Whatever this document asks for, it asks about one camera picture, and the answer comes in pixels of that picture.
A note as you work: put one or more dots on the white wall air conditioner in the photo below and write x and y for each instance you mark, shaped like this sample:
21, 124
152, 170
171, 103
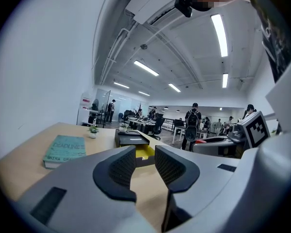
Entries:
152, 2

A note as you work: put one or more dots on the white office desk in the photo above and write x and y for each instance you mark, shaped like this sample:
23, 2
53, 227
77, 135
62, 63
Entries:
179, 130

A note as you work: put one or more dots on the grey box with yellow interior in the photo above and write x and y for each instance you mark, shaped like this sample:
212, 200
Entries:
131, 138

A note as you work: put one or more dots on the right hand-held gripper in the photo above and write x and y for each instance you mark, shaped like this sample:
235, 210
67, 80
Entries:
255, 132

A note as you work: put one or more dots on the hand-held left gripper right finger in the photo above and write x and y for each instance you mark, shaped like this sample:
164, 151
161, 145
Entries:
203, 176

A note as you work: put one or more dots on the small potted plant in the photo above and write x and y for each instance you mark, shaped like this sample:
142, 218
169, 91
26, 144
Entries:
93, 130
123, 127

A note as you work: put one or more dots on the black standing fan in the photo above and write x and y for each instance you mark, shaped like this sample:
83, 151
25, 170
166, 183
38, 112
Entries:
95, 104

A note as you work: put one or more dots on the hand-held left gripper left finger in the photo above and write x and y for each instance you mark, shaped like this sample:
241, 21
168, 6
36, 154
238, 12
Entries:
82, 203

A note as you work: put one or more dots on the white cabinet red label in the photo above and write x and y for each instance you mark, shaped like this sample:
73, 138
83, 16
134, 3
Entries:
85, 105

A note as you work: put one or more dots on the black office chair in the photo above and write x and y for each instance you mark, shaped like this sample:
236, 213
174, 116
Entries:
158, 128

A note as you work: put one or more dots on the black backpack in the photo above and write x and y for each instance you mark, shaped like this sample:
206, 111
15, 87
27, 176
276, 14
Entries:
193, 118

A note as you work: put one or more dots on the teal book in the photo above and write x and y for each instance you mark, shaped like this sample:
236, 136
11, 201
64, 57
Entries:
65, 149

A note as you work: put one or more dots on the round ceiling smoke detector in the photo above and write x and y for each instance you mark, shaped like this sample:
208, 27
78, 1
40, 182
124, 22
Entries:
143, 46

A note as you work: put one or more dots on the ceiling strip light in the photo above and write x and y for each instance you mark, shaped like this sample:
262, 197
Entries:
220, 35
225, 80
144, 93
146, 68
121, 85
174, 87

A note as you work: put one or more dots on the white meeting table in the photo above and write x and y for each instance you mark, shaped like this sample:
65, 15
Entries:
141, 124

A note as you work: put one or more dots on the person's black printed shirt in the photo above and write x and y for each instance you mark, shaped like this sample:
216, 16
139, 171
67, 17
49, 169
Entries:
276, 40

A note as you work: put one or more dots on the white ceiling pipes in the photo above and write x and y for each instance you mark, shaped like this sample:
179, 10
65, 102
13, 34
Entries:
114, 52

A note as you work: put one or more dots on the black head-mounted camera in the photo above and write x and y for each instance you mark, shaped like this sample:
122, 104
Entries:
184, 7

